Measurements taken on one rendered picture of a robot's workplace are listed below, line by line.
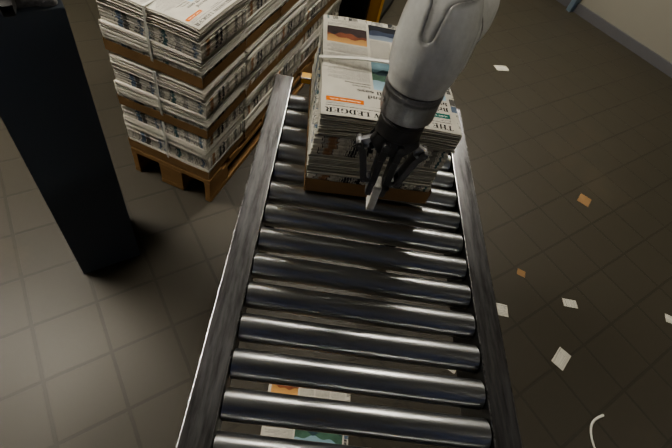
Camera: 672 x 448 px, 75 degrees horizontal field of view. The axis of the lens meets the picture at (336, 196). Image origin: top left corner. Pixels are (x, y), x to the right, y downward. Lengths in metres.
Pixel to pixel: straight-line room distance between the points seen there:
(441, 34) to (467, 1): 0.05
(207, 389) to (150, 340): 0.93
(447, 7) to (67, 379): 1.53
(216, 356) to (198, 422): 0.10
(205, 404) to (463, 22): 0.66
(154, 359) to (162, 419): 0.19
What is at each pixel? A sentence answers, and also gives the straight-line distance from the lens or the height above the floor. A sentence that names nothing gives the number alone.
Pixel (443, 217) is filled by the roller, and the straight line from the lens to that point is 1.05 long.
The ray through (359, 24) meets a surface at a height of 1.03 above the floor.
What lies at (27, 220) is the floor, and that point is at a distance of 2.07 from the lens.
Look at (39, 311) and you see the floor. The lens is 1.84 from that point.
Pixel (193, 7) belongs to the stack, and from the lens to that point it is 1.52.
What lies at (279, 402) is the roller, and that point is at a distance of 0.78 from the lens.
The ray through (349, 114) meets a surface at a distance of 0.83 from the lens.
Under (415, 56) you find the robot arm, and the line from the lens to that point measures 0.60.
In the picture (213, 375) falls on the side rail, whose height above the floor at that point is 0.80.
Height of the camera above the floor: 1.55
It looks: 49 degrees down
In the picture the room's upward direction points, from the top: 16 degrees clockwise
